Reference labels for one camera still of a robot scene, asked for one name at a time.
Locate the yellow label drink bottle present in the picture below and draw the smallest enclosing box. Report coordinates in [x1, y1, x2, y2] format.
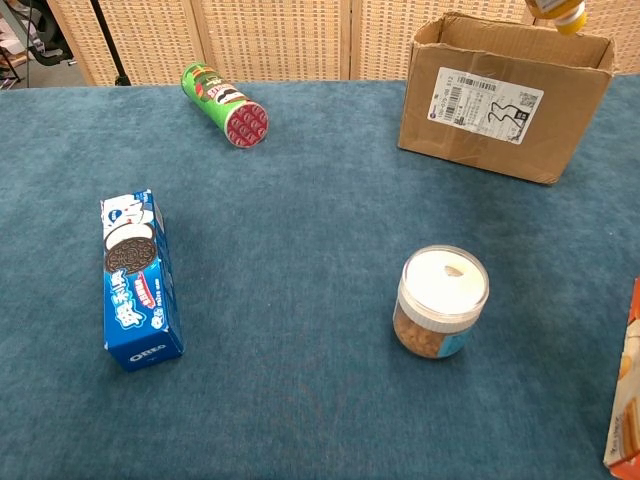
[524, 0, 589, 37]

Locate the brown cardboard box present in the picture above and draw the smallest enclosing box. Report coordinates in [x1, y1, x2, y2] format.
[397, 11, 615, 185]

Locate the blue Oreo cookie box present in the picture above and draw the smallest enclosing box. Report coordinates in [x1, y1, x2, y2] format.
[99, 188, 185, 374]

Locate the orange snack package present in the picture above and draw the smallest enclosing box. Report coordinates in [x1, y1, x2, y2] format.
[602, 277, 640, 480]

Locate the blue table cloth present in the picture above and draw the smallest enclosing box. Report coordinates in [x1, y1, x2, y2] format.
[0, 73, 640, 480]

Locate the clear jar white lid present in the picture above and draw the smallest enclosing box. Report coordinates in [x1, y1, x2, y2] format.
[392, 244, 490, 360]

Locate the green Pringles can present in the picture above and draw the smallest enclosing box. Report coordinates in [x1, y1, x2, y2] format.
[180, 61, 270, 150]

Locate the wicker folding screen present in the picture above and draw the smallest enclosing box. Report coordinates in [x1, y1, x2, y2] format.
[45, 0, 640, 87]

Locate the black tripod stand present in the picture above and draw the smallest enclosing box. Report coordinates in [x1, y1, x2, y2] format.
[89, 0, 132, 87]

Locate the black office chair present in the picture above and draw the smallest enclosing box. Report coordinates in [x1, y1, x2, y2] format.
[0, 0, 77, 86]

